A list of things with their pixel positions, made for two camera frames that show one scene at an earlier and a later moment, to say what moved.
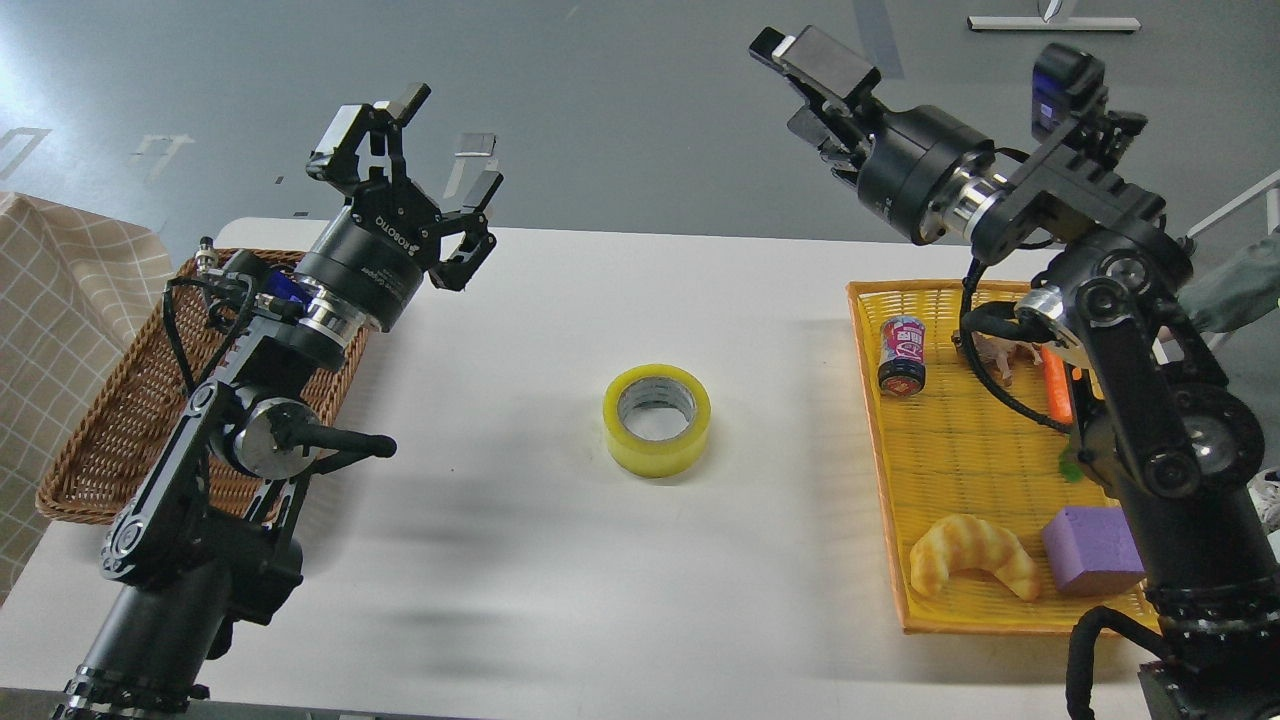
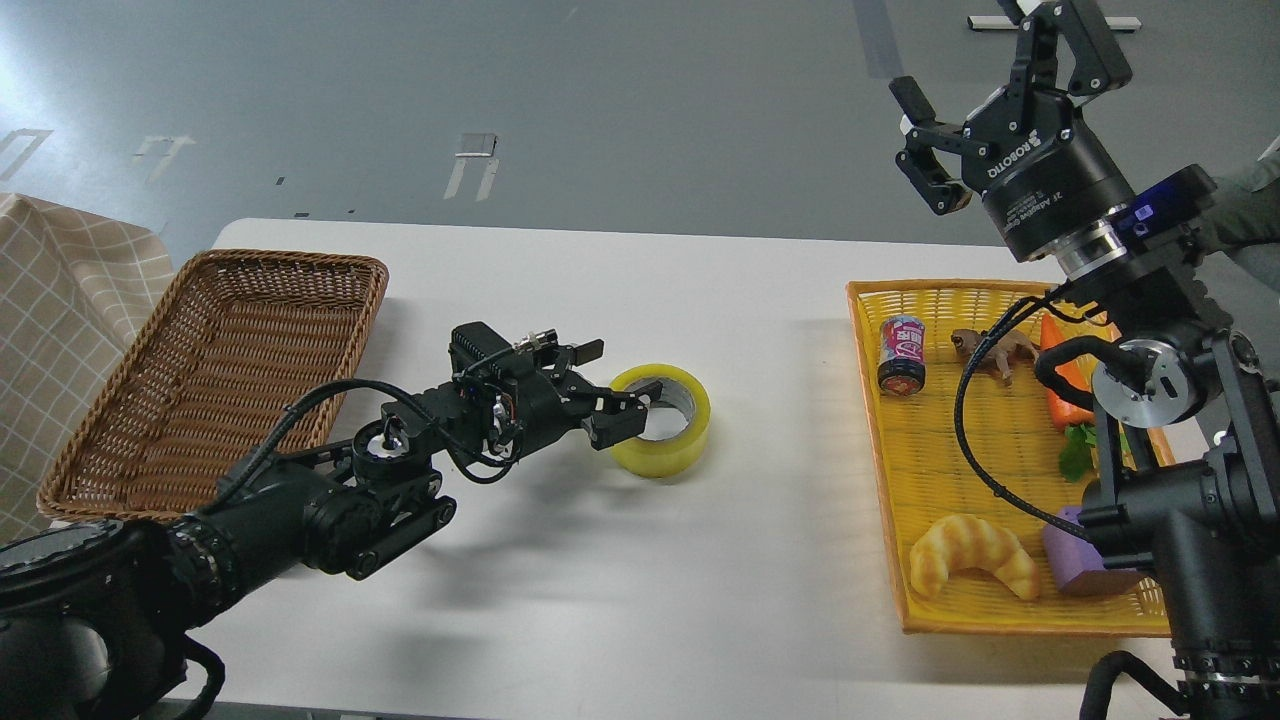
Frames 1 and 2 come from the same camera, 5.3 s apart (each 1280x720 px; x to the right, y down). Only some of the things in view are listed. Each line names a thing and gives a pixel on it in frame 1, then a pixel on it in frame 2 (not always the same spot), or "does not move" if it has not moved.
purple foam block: (1091, 549) does not move
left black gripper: (368, 259) to (550, 398)
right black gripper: (915, 153) to (1042, 172)
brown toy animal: (1003, 356) does not move
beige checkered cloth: (74, 284) does not move
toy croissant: (958, 543) does not move
